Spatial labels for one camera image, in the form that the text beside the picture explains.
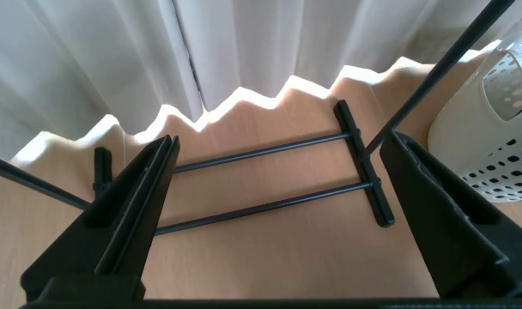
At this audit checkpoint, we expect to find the beige curtain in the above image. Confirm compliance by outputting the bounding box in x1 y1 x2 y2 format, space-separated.
0 0 522 161

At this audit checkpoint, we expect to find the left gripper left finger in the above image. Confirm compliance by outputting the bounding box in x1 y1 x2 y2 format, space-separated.
20 135 181 301

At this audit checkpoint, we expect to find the white laundry basket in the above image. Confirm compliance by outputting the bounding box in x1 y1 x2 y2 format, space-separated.
427 27 522 203

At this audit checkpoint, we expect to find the black clothes rack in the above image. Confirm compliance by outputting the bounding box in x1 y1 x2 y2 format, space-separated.
0 0 516 237

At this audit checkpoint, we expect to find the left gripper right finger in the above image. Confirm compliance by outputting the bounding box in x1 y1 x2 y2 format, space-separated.
379 130 522 300

